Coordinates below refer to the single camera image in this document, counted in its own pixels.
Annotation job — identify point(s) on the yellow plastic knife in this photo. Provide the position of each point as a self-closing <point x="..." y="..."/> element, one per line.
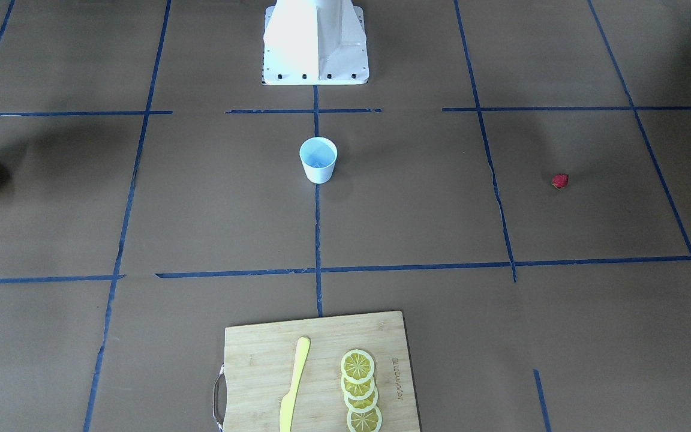
<point x="287" y="403"/>

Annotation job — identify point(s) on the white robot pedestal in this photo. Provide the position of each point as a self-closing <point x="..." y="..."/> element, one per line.
<point x="314" y="43"/>

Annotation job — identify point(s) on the wooden cutting board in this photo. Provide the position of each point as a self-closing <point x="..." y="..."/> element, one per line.
<point x="257" y="370"/>

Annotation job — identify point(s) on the red strawberry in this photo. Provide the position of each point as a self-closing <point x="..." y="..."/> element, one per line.
<point x="560" y="181"/>

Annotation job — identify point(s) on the lemon slice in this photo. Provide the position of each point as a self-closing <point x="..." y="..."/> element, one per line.
<point x="358" y="391"/>
<point x="368" y="421"/>
<point x="357" y="366"/>
<point x="363" y="405"/>

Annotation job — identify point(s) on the light blue cup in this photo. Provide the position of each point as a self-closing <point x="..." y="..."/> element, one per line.
<point x="322" y="147"/>

